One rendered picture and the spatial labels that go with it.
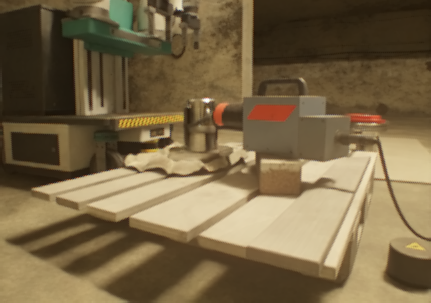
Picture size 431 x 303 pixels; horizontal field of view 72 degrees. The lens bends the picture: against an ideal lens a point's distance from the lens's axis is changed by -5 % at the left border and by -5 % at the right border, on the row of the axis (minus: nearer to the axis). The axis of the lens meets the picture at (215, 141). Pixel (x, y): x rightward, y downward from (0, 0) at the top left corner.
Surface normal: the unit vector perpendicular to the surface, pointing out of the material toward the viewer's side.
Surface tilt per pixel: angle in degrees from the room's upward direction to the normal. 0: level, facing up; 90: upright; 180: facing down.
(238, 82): 90
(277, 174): 90
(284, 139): 90
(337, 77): 90
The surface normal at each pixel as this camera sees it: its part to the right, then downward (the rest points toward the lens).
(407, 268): -0.67, 0.09
